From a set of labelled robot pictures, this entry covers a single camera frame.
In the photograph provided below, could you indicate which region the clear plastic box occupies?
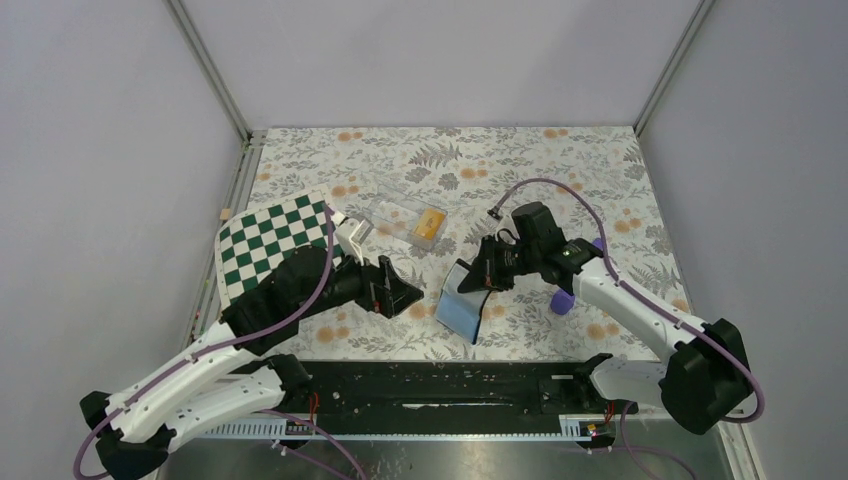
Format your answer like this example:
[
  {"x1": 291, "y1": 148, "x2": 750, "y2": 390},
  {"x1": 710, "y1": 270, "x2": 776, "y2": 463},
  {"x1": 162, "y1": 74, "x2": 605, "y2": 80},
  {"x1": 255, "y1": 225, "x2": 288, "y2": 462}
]
[{"x1": 365, "y1": 182, "x2": 448, "y2": 251}]

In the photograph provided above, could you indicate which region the floral table mat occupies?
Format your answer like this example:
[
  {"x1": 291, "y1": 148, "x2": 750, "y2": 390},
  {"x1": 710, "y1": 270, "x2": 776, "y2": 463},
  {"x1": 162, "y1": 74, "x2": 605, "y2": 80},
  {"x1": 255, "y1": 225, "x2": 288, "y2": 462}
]
[{"x1": 247, "y1": 127, "x2": 688, "y2": 361}]

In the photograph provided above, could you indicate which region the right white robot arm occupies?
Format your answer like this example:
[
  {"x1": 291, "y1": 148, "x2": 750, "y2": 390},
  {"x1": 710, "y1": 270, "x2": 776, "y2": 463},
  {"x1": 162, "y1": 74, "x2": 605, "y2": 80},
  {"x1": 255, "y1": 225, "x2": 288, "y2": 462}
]
[{"x1": 454, "y1": 202, "x2": 761, "y2": 434}]

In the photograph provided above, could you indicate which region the purple cylindrical marker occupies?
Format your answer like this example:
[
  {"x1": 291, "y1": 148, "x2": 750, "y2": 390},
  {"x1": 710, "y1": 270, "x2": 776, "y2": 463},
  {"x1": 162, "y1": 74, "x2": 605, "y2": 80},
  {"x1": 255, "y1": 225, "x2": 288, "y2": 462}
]
[{"x1": 550, "y1": 238, "x2": 603, "y2": 315}]

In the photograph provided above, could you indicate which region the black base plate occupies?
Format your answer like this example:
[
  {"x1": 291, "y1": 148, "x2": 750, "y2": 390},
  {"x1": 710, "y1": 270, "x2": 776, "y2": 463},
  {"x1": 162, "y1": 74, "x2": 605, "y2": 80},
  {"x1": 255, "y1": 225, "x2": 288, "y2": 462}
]
[{"x1": 277, "y1": 355, "x2": 625, "y2": 419}]

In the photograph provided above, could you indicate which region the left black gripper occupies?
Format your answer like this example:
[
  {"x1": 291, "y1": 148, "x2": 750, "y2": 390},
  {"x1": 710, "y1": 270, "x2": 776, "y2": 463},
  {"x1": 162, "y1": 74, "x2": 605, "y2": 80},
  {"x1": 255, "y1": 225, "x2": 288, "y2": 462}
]
[{"x1": 298, "y1": 240, "x2": 424, "y2": 320}]

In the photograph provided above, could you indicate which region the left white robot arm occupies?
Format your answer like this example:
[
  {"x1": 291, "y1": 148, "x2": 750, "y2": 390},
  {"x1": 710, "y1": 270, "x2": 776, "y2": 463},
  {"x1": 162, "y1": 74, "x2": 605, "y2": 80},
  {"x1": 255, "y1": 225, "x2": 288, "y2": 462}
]
[{"x1": 80, "y1": 245, "x2": 423, "y2": 479}]

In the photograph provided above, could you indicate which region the green white checkered board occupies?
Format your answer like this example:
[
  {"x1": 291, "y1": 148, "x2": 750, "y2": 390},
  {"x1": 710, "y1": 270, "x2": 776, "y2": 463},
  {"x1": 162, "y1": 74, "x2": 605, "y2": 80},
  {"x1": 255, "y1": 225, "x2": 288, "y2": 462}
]
[{"x1": 214, "y1": 184, "x2": 329, "y2": 309}]

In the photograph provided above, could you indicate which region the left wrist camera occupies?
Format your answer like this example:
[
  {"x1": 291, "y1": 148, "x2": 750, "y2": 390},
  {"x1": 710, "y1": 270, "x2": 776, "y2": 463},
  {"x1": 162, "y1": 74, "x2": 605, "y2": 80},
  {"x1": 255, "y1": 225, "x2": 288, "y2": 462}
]
[{"x1": 331, "y1": 211, "x2": 371, "y2": 265}]

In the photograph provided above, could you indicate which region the white slotted cable duct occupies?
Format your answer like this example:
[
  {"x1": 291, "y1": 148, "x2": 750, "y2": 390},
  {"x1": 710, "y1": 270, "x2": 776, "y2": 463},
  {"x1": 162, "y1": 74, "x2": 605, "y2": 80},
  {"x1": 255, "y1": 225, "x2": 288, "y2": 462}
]
[{"x1": 200, "y1": 410, "x2": 598, "y2": 442}]

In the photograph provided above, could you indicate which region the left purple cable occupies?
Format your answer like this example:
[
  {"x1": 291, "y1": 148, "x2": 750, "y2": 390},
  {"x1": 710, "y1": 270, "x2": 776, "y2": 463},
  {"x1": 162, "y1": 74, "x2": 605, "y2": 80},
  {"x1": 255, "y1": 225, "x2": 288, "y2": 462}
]
[{"x1": 72, "y1": 205, "x2": 337, "y2": 480}]

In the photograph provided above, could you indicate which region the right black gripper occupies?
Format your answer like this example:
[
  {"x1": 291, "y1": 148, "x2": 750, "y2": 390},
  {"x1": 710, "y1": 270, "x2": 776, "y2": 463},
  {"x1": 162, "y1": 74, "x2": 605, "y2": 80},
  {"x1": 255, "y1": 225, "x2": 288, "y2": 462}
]
[{"x1": 458, "y1": 235, "x2": 541, "y2": 295}]

